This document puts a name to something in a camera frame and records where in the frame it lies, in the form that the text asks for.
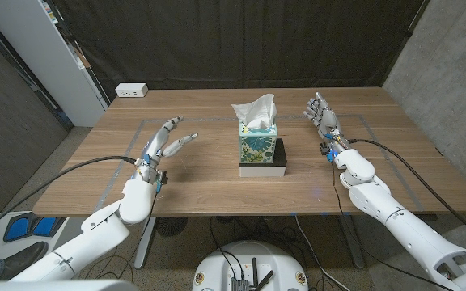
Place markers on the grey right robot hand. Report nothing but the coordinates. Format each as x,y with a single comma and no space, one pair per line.
329,120

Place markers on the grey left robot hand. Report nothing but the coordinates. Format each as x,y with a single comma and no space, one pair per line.
152,151

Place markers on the teal floral tissue box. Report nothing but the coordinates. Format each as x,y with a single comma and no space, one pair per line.
257,145

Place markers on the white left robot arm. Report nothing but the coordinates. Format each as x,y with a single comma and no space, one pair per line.
103,228

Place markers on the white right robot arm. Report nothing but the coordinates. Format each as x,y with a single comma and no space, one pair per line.
374,198

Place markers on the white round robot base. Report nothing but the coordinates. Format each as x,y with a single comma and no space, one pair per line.
217,262

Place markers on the black and white tray block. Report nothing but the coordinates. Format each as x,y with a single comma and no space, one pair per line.
263,171

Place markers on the white power strip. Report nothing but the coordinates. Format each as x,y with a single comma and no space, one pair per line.
131,90

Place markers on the black round ribbed disc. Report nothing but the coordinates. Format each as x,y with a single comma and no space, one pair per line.
172,226

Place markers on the white table leg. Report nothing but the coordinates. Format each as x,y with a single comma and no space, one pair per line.
142,254

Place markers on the black backdrop curtain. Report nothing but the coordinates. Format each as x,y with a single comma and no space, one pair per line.
217,40

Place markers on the blue and black foot pedal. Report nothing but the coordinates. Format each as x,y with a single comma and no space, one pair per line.
16,229
45,227

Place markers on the grey table leg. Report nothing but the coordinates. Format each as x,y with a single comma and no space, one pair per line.
354,250

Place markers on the white cabinet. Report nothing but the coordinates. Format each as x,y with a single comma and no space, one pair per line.
43,52

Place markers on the black upright antenna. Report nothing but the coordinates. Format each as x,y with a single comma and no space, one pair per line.
254,271

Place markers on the black radio module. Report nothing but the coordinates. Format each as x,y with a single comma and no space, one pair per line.
239,285

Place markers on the black shoe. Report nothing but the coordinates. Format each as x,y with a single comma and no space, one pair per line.
26,258

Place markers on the white robot torso edge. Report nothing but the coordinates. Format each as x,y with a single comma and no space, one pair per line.
55,286

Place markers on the black slanted antenna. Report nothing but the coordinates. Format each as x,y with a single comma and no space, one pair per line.
267,278

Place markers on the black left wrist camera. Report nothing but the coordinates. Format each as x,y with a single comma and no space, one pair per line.
162,178

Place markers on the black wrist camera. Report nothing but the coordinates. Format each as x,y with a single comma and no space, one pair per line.
324,148
162,178

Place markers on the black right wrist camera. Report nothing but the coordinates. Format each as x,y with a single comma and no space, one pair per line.
324,148

